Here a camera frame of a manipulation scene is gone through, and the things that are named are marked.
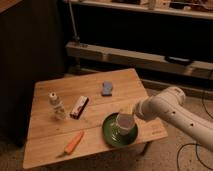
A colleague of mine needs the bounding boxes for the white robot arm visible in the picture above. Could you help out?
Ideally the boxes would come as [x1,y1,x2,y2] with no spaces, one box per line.
[116,86,213,152]

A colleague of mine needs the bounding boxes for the small clear plastic bottle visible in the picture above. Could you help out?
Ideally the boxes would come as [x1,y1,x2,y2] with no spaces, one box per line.
[49,92,66,120]

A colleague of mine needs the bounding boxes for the green round plate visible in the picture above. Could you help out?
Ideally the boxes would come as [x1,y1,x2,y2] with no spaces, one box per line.
[102,113,138,148]

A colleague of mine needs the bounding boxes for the blue sponge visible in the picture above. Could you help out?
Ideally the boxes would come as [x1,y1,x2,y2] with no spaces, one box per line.
[101,81,113,96]

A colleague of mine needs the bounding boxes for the orange carrot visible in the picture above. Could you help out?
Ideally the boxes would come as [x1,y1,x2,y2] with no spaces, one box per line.
[58,131,84,157]

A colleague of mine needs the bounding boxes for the wooden table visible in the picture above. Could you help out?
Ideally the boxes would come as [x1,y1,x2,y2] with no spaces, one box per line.
[22,68,169,170]

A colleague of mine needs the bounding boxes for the lower wooden shelf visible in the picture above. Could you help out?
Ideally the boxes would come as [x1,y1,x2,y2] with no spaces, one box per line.
[66,42,213,79]

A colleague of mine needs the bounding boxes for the wooden shelf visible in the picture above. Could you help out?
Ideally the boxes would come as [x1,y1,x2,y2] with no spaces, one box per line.
[66,42,213,79]
[62,0,213,20]

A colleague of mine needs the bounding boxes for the metal stand pole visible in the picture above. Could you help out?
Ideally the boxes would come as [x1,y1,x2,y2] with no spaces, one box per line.
[68,0,87,47]

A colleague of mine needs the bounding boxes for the dark cabinet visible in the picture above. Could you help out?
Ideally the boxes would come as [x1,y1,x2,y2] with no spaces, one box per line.
[0,0,65,147]

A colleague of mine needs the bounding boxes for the upper wooden shelf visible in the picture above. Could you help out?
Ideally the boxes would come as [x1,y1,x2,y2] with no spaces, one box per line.
[62,0,213,20]

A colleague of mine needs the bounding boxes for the black floor cable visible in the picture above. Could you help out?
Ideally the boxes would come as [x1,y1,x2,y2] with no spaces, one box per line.
[176,71,213,171]

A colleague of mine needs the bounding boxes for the black handle on shelf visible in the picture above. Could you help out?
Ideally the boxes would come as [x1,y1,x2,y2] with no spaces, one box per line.
[164,56,194,66]

